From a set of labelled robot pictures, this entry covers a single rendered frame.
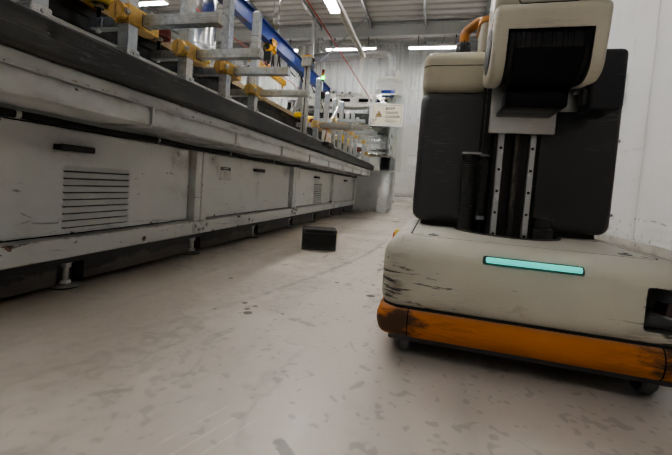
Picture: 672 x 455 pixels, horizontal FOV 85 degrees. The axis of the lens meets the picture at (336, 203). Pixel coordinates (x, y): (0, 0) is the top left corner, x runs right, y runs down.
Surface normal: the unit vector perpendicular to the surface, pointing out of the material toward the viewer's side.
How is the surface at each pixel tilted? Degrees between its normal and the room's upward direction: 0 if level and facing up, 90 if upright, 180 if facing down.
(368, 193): 90
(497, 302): 90
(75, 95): 90
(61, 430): 0
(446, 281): 90
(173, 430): 0
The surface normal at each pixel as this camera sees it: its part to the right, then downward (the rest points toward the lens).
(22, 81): 0.97, 0.08
